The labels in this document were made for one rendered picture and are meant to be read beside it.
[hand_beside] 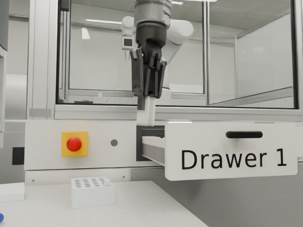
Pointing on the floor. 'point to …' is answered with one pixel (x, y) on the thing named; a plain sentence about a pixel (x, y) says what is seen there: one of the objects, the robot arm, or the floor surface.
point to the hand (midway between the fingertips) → (146, 111)
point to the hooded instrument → (4, 11)
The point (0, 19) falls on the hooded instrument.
